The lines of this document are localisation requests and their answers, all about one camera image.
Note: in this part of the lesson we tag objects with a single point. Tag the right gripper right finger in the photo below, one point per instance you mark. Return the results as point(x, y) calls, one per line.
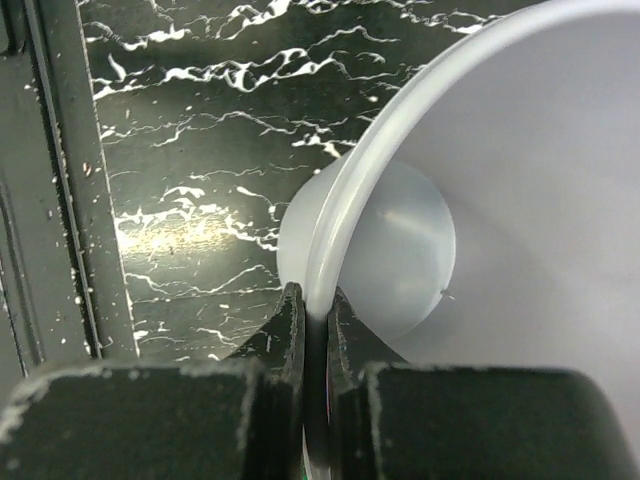
point(390, 419)

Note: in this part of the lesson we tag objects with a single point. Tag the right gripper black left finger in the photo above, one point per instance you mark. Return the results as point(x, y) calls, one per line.
point(236, 418)

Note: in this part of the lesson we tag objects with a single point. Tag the grey plastic trash bin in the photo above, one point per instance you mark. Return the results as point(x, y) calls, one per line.
point(490, 214)

